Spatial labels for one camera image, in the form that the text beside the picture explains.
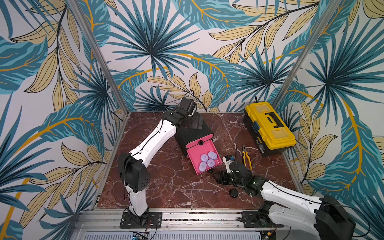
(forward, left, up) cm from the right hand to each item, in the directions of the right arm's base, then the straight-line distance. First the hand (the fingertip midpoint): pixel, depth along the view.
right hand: (215, 174), depth 83 cm
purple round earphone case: (+10, +6, +1) cm, 11 cm away
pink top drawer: (+15, +8, +10) cm, 20 cm away
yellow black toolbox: (+20, -33, +11) cm, 40 cm away
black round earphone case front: (-9, -9, -4) cm, 13 cm away
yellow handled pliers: (+16, -22, -5) cm, 28 cm away
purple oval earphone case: (+12, 0, 0) cm, 12 cm away
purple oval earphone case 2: (+5, +7, 0) cm, 8 cm away
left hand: (+22, +11, +18) cm, 30 cm away
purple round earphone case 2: (+8, +2, -1) cm, 8 cm away
